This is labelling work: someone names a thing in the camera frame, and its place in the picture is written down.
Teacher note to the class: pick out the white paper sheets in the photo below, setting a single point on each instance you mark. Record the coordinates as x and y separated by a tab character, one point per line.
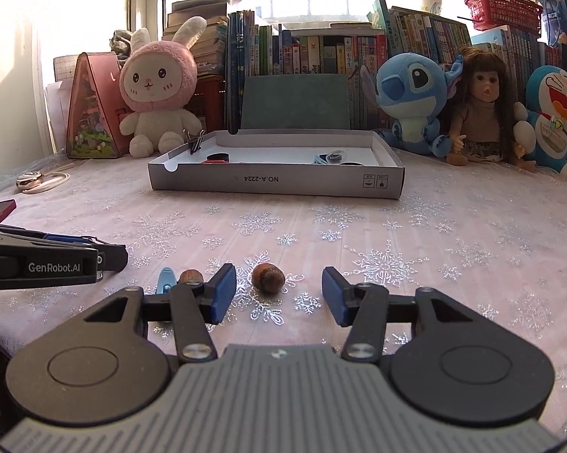
54	113

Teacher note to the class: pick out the red plastic basket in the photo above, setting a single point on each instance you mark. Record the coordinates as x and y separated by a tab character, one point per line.
500	9

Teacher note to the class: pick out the pink bunny plush toy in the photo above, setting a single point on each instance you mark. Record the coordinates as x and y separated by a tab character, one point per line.
156	80

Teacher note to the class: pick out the row of upright books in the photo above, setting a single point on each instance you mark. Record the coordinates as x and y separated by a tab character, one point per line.
312	52

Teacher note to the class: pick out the small clear plastic cup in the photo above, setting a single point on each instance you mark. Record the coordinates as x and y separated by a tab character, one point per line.
336	155

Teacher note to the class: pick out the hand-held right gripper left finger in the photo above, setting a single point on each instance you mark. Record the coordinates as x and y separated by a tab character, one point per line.
224	295

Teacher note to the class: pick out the blue alien plush toy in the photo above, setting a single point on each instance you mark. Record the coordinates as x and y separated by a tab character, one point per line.
406	85

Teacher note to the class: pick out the long-haired baby doll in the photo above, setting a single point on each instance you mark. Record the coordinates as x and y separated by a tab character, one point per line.
481	118

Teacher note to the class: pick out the green suede notebook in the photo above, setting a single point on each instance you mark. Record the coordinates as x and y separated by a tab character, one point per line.
293	104

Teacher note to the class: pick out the blue hair clip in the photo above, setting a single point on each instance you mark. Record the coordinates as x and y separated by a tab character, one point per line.
319	159
164	281

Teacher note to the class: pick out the blue robot cat plush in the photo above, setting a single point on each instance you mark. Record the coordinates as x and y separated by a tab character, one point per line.
557	104

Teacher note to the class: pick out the grey cardboard box tray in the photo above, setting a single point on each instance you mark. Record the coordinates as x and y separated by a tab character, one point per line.
274	181

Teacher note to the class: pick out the grid cutting mat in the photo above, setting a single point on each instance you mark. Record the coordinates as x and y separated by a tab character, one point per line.
64	68

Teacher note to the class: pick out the pink snowflake tablecloth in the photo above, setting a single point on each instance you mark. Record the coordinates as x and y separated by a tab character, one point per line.
453	245

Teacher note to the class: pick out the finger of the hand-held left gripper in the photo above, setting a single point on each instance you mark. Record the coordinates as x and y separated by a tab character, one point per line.
113	257
66	239

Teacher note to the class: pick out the black binder clip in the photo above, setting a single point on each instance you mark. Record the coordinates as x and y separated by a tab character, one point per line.
195	145

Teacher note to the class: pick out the red plastic crate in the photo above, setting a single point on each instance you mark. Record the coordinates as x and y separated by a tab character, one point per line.
210	99

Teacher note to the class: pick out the stack of flat books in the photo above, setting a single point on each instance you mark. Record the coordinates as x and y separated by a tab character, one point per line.
208	42

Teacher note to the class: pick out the pink triangular miniature house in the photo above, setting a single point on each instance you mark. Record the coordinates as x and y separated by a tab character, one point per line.
92	118

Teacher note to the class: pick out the white paper cup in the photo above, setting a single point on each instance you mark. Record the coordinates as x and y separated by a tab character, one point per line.
430	1

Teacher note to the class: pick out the brown hazelnut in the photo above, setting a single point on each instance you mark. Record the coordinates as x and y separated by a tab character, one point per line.
267	277
190	276

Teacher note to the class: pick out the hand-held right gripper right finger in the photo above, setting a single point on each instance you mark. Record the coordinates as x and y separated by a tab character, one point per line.
333	295

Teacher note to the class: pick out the grey crumpled cloth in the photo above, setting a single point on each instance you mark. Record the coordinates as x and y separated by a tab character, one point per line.
120	42

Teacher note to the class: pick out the round metal trinket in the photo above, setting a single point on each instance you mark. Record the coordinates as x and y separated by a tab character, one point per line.
28	179

